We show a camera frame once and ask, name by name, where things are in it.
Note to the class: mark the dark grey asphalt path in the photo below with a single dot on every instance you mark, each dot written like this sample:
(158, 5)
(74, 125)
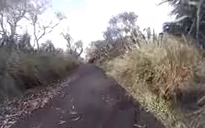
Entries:
(90, 100)

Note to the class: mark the green grass verge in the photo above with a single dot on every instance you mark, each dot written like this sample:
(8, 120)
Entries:
(146, 100)

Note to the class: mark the tall dry grass bank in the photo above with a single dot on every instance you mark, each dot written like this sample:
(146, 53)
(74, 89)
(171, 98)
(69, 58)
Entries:
(166, 70)

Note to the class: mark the dry brush thicket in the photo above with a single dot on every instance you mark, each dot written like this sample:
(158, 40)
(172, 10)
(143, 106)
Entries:
(23, 70)

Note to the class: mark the grass and leaf litter verge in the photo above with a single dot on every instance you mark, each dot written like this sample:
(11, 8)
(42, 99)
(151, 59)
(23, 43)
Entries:
(26, 103)

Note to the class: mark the row of trees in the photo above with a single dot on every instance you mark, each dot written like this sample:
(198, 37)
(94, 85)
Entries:
(26, 23)
(186, 20)

